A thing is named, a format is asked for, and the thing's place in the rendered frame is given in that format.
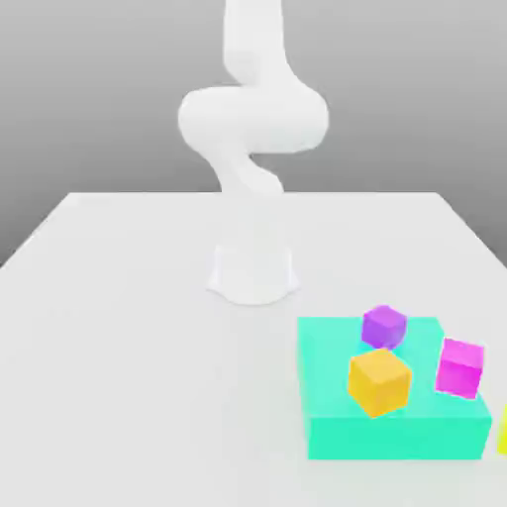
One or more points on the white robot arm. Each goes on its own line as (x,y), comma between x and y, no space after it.
(253,119)

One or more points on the small purple cube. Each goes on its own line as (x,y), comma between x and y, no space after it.
(383,327)

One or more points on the small orange cube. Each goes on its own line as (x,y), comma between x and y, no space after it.
(379,383)

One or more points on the small magenta cube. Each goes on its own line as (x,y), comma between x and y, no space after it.
(459,370)

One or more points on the small yellow cube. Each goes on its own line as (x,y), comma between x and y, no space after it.
(503,431)

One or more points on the large turquoise box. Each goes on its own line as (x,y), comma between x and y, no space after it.
(396,435)

